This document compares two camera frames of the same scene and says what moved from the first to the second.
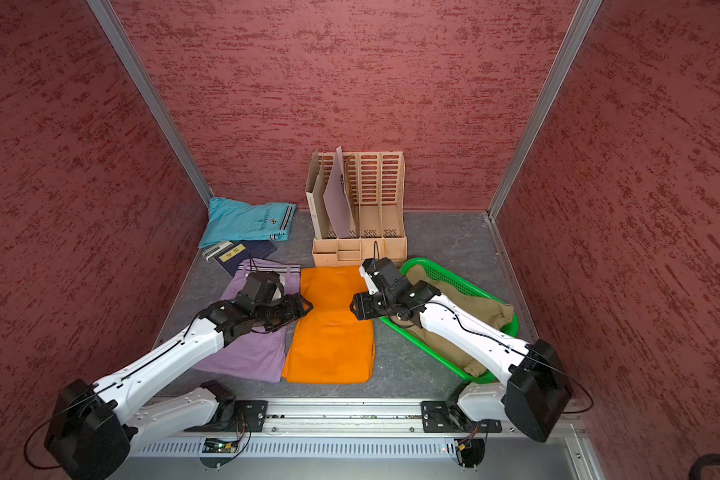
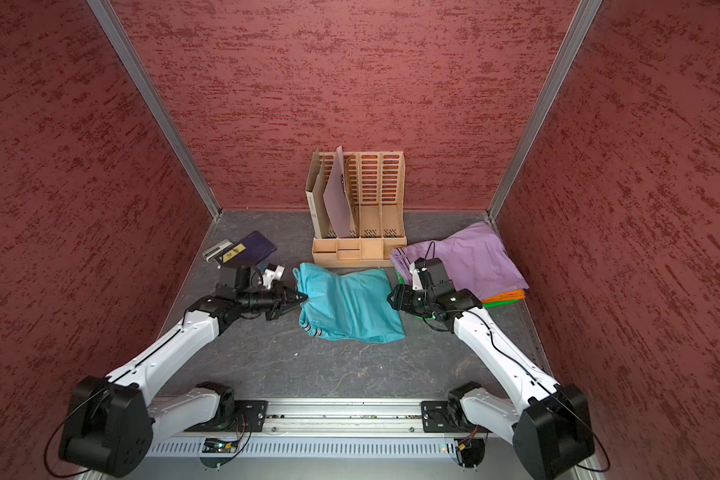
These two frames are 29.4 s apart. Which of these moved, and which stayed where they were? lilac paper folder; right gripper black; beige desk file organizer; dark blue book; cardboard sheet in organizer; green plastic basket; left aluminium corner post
Moved: right gripper black; green plastic basket
Stayed: left aluminium corner post; cardboard sheet in organizer; lilac paper folder; beige desk file organizer; dark blue book
